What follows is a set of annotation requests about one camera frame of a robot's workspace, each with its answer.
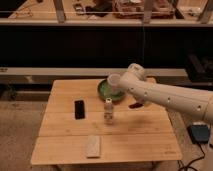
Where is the white rectangular sponge block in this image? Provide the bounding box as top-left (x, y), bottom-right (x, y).
top-left (86, 135), bottom-right (101, 158)

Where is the red chili pepper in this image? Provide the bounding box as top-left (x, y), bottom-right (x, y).
top-left (129, 102), bottom-right (143, 109)

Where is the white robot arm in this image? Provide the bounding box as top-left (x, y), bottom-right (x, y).
top-left (118, 63), bottom-right (213, 124)

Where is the green ceramic bowl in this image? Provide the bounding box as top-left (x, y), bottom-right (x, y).
top-left (97, 79), bottom-right (125, 102)

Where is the small clear bottle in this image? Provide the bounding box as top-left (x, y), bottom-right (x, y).
top-left (104, 98), bottom-right (113, 124)

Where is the white plastic cup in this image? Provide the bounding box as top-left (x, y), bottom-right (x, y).
top-left (107, 74), bottom-right (121, 91)

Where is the black power box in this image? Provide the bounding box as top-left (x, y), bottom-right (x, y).
top-left (187, 125), bottom-right (210, 144)

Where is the black smartphone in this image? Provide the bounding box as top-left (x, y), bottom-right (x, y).
top-left (74, 100), bottom-right (85, 119)

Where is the wooden table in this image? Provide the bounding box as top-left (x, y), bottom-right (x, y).
top-left (31, 79), bottom-right (182, 165)

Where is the background workbench shelf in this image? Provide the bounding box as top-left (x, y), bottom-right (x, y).
top-left (0, 0), bottom-right (213, 27)

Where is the black floor cable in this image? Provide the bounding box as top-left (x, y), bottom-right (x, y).
top-left (176, 141), bottom-right (213, 171)

